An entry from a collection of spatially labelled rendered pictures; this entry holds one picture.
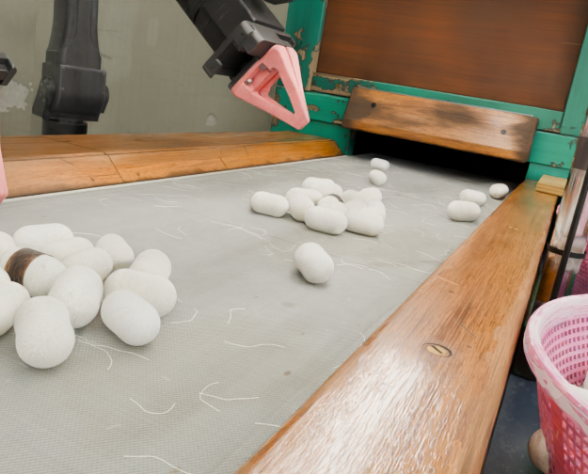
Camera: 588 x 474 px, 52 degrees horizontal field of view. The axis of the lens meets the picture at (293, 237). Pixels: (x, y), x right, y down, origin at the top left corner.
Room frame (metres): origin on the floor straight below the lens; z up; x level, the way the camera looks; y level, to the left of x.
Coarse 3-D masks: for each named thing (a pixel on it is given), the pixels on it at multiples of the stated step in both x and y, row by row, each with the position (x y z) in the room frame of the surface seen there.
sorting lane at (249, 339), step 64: (64, 192) 0.47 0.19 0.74; (128, 192) 0.51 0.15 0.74; (192, 192) 0.55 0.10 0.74; (256, 192) 0.61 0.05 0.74; (384, 192) 0.74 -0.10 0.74; (448, 192) 0.84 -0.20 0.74; (512, 192) 0.96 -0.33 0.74; (192, 256) 0.36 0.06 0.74; (256, 256) 0.39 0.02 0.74; (384, 256) 0.44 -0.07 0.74; (448, 256) 0.47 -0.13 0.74; (192, 320) 0.27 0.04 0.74; (256, 320) 0.28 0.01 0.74; (320, 320) 0.29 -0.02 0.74; (384, 320) 0.31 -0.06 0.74; (0, 384) 0.19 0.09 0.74; (64, 384) 0.19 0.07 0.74; (128, 384) 0.20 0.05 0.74; (192, 384) 0.21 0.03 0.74; (256, 384) 0.22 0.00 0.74; (320, 384) 0.22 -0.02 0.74; (0, 448) 0.15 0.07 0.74; (64, 448) 0.16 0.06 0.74; (128, 448) 0.16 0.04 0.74; (192, 448) 0.17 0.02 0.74; (256, 448) 0.17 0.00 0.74
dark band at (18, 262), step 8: (24, 248) 0.27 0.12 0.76; (16, 256) 0.26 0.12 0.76; (24, 256) 0.26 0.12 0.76; (32, 256) 0.26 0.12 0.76; (8, 264) 0.26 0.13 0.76; (16, 264) 0.26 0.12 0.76; (24, 264) 0.26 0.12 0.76; (8, 272) 0.26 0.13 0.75; (16, 272) 0.26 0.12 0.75; (24, 272) 0.25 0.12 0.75; (16, 280) 0.26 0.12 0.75
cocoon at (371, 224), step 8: (352, 216) 0.49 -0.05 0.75; (360, 216) 0.49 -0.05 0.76; (368, 216) 0.49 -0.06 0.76; (376, 216) 0.49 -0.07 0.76; (352, 224) 0.49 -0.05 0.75; (360, 224) 0.49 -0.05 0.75; (368, 224) 0.49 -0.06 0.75; (376, 224) 0.49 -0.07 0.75; (360, 232) 0.49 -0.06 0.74; (368, 232) 0.49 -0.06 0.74; (376, 232) 0.49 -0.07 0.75
